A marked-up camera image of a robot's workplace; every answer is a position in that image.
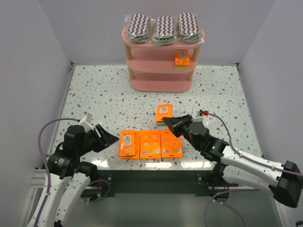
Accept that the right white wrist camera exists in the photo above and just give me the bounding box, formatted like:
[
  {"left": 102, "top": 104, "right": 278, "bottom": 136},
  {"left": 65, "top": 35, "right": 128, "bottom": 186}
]
[{"left": 194, "top": 109, "right": 209, "bottom": 122}]

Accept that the striped sponge pack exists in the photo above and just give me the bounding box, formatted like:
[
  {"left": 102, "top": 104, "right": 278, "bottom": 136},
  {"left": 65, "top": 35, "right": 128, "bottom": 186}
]
[
  {"left": 178, "top": 13, "right": 204, "bottom": 44},
  {"left": 125, "top": 14, "right": 151, "bottom": 44},
  {"left": 152, "top": 16, "right": 177, "bottom": 45}
]

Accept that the orange flat pack middle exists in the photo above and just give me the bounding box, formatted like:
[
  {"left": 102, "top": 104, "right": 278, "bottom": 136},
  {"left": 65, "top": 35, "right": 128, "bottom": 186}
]
[{"left": 140, "top": 130, "right": 161, "bottom": 159}]

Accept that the orange flat pack right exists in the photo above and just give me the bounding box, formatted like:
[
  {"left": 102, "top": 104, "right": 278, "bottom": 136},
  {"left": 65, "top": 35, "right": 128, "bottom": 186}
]
[{"left": 160, "top": 129, "right": 183, "bottom": 158}]

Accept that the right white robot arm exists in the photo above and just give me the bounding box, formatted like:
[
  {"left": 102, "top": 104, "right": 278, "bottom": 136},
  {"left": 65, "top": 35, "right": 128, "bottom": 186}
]
[{"left": 163, "top": 111, "right": 303, "bottom": 208}]

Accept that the orange sponge box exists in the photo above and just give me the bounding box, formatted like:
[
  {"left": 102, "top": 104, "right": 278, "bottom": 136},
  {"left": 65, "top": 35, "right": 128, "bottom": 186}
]
[
  {"left": 119, "top": 130, "right": 135, "bottom": 157},
  {"left": 155, "top": 103, "right": 173, "bottom": 126},
  {"left": 175, "top": 49, "right": 190, "bottom": 70}
]

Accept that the pink three-tier shelf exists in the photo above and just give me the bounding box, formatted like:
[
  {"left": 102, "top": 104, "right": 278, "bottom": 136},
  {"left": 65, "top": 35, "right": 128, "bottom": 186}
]
[{"left": 122, "top": 26, "right": 203, "bottom": 92}]

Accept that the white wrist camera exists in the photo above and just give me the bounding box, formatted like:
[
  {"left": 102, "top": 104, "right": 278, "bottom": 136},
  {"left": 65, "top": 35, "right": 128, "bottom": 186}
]
[
  {"left": 78, "top": 113, "right": 93, "bottom": 132},
  {"left": 194, "top": 109, "right": 209, "bottom": 122}
]

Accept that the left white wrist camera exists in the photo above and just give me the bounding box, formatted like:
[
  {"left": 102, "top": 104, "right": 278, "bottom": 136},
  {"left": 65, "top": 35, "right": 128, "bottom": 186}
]
[{"left": 78, "top": 113, "right": 93, "bottom": 132}]

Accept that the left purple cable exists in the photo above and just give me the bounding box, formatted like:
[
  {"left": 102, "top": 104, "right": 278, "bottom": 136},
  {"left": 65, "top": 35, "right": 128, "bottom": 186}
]
[{"left": 35, "top": 117, "right": 111, "bottom": 227}]

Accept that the orange flat pack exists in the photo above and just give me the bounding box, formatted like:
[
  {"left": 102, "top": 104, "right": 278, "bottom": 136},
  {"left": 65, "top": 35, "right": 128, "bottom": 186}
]
[
  {"left": 140, "top": 130, "right": 161, "bottom": 159},
  {"left": 118, "top": 130, "right": 141, "bottom": 159},
  {"left": 160, "top": 129, "right": 183, "bottom": 158}
]

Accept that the orange flat pack left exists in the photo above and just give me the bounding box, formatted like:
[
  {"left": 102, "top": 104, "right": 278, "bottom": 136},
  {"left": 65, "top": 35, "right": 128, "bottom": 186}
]
[{"left": 118, "top": 130, "right": 141, "bottom": 159}]

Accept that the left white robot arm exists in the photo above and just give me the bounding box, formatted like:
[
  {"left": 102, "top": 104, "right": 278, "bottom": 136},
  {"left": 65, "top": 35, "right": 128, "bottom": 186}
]
[{"left": 28, "top": 123, "right": 119, "bottom": 227}]

